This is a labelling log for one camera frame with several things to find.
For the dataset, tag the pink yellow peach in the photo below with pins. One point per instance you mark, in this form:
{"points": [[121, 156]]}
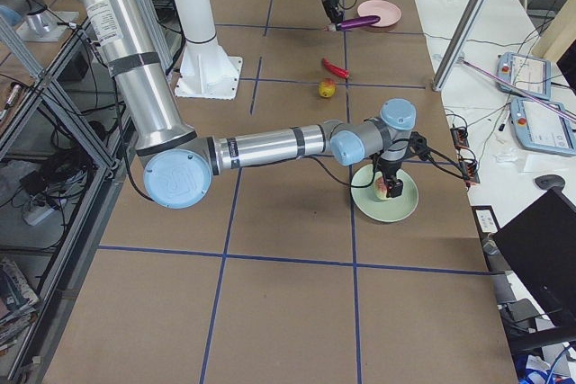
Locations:
{"points": [[380, 189]]}

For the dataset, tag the purple eggplant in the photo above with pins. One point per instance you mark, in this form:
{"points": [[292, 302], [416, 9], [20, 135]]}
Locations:
{"points": [[355, 23]]}

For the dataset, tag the red chili pepper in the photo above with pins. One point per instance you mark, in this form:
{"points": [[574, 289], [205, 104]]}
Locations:
{"points": [[335, 70]]}

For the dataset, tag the red yellow pomegranate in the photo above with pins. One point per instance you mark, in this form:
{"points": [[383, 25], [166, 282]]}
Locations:
{"points": [[327, 88]]}

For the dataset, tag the light green round plate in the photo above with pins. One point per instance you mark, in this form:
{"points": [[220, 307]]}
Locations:
{"points": [[390, 209]]}

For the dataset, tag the pink round plate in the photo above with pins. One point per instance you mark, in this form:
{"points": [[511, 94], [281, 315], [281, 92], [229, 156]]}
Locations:
{"points": [[388, 13]]}

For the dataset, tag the orange circuit board lower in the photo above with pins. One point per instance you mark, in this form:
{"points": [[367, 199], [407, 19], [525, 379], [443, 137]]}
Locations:
{"points": [[469, 168]]}

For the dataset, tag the orange circuit board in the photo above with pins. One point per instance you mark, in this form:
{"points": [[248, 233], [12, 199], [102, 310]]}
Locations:
{"points": [[469, 168], [460, 137]]}

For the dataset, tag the orange circuit board upper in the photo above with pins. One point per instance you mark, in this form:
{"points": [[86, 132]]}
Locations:
{"points": [[460, 137]]}

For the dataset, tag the white label card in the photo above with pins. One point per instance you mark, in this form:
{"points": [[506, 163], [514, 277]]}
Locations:
{"points": [[485, 220]]}

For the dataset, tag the black computer mouse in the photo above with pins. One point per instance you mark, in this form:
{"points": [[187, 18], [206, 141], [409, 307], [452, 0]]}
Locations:
{"points": [[549, 181]]}

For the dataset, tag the lower teach pendant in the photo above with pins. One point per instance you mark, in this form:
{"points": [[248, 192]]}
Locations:
{"points": [[540, 127]]}

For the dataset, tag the teach pendant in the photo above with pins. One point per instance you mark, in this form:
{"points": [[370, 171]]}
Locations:
{"points": [[530, 74], [540, 127]]}

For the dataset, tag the black monitor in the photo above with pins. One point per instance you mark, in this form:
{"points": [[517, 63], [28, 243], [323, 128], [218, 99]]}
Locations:
{"points": [[539, 247]]}

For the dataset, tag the upper teach pendant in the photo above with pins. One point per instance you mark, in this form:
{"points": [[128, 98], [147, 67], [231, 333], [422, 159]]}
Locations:
{"points": [[530, 74]]}

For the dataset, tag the white power strip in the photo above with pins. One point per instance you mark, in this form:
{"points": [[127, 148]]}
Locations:
{"points": [[36, 214]]}

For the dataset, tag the stack of magazines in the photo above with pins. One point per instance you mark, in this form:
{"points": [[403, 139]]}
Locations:
{"points": [[18, 302]]}

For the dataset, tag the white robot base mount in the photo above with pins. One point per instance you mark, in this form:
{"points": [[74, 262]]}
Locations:
{"points": [[206, 70]]}

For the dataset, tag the aluminium frame post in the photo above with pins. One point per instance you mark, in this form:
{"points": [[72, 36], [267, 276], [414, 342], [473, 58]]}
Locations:
{"points": [[457, 42]]}

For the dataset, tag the aluminium side frame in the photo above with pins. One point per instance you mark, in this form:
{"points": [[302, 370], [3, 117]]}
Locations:
{"points": [[65, 140]]}

